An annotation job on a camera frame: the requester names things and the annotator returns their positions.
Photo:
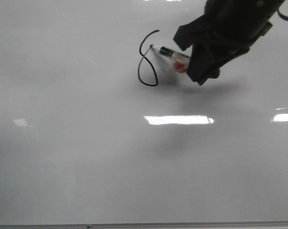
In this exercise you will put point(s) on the white glossy whiteboard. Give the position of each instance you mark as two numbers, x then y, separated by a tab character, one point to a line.
95	128

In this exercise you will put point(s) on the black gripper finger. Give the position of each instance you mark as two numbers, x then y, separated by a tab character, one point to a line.
206	61
197	31

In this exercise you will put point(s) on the black whiteboard marker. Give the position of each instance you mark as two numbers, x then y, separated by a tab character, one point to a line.
171	54

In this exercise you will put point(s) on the grey aluminium whiteboard frame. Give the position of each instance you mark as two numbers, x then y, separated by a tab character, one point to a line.
186	225

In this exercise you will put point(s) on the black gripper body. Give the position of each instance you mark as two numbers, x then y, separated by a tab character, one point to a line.
238	23

